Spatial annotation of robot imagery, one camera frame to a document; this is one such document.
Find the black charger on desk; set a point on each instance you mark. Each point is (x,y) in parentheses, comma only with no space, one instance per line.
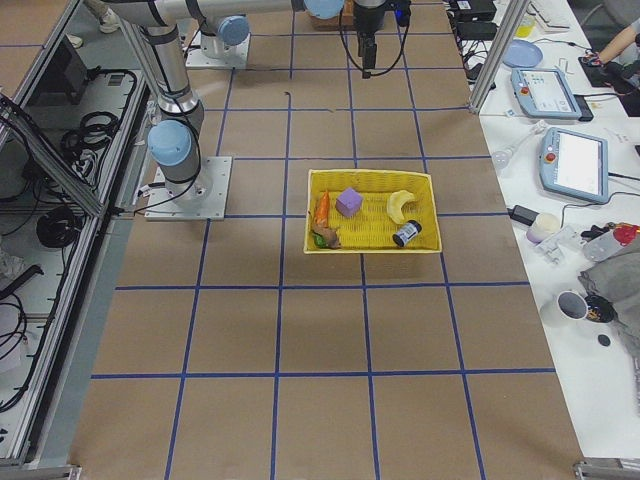
(522,215)

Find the upper teach pendant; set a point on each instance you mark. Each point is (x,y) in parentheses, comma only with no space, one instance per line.
(544,94)

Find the lower teach pendant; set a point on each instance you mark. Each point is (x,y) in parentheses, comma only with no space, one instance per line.
(574,164)

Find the pale croissant toy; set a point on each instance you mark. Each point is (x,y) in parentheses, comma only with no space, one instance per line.
(396,201)

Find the brown toy animal figure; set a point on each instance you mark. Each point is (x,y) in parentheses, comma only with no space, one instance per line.
(329,234)

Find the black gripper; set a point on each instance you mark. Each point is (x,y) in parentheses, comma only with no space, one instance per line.
(369,21)

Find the green toy leaf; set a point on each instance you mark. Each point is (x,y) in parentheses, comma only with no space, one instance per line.
(319,241)

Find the aluminium frame post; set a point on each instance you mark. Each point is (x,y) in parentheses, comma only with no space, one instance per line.
(509,23)

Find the grey cloth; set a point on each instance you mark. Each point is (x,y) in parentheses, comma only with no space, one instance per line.
(616,279)

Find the white purple cup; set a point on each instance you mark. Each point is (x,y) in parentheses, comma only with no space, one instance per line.
(544,225)

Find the teach pendant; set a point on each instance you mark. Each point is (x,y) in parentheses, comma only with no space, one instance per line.
(574,164)
(544,94)

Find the white mug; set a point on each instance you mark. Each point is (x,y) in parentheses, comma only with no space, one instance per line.
(564,309)

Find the small silver black can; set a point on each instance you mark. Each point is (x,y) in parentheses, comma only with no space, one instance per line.
(406,233)

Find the yellow plastic tray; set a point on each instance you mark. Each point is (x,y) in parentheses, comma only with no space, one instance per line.
(370,229)

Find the blue plate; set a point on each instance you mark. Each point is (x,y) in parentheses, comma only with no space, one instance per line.
(522,54)

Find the orange toy carrot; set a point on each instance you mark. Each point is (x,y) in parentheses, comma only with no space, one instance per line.
(321,215)

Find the purple foam block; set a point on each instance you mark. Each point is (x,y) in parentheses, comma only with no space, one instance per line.
(348,202)

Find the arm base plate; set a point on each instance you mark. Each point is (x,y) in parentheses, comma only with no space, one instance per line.
(205,199)
(237,59)

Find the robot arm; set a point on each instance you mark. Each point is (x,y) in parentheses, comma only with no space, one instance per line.
(174,143)
(221,35)

